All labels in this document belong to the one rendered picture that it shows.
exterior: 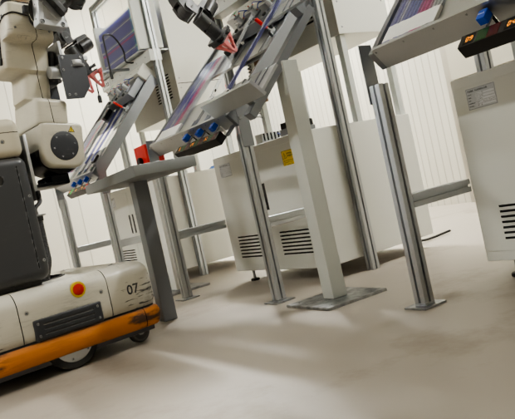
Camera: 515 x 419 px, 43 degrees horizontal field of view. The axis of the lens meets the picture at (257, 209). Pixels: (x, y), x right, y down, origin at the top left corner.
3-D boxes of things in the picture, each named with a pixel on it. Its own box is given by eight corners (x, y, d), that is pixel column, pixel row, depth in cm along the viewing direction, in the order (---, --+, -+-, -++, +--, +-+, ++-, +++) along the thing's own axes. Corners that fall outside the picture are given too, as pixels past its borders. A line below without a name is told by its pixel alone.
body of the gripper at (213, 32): (216, 37, 261) (202, 25, 258) (231, 27, 253) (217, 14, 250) (210, 49, 258) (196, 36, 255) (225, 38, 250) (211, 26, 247)
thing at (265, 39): (279, 53, 260) (270, 45, 258) (199, 94, 315) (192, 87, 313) (312, -3, 273) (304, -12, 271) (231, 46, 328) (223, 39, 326)
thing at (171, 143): (236, 126, 245) (223, 114, 242) (160, 155, 300) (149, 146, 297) (237, 124, 246) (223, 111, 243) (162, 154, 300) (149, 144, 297)
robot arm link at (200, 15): (188, 23, 250) (196, 17, 246) (195, 11, 254) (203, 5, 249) (202, 35, 254) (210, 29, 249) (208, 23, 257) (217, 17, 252)
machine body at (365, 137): (331, 282, 261) (298, 130, 259) (238, 283, 319) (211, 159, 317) (436, 245, 298) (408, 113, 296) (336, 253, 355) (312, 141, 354)
